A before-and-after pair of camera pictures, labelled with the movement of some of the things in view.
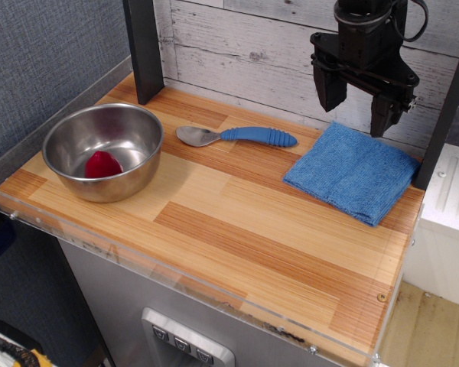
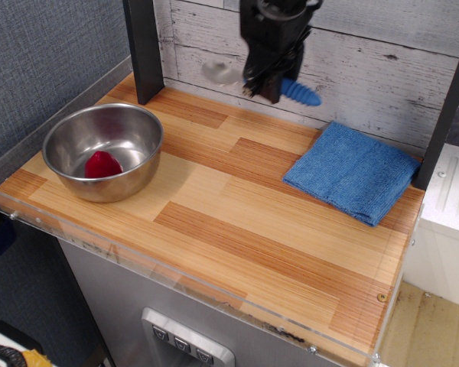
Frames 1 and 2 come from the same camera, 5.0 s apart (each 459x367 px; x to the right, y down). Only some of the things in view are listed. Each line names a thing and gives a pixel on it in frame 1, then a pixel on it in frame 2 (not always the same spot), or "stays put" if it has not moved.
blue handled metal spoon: (194, 136) -> (221, 72)
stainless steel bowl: (105, 153) stays put
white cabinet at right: (441, 260) stays put
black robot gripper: (366, 50) -> (274, 31)
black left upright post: (144, 47) stays put
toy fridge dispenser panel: (169, 342) stays put
